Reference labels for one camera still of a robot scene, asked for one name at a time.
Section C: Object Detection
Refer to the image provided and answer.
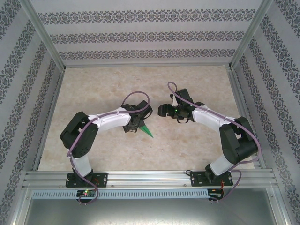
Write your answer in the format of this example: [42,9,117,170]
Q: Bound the aluminium frame post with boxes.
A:
[227,0,274,70]
[22,0,67,71]

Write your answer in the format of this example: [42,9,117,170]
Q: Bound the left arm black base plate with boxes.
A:
[65,172,108,188]

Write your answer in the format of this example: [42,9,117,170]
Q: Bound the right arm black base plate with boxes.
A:
[189,171,233,188]

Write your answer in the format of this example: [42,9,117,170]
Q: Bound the aluminium mounting rail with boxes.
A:
[22,170,278,188]

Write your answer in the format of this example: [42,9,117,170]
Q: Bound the slotted grey cable duct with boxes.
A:
[31,189,210,199]

